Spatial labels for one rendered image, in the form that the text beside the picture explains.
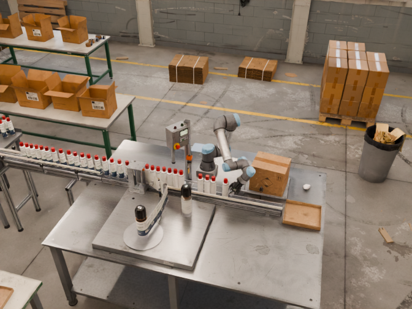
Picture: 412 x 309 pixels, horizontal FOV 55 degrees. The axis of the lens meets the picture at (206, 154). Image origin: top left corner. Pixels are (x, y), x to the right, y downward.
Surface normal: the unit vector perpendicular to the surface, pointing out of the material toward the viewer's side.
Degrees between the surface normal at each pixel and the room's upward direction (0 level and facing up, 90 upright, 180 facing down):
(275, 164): 0
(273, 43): 90
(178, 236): 0
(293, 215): 0
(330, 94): 92
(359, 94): 87
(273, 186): 90
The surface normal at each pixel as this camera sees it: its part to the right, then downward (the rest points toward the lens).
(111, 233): 0.00, -0.81
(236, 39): -0.28, 0.56
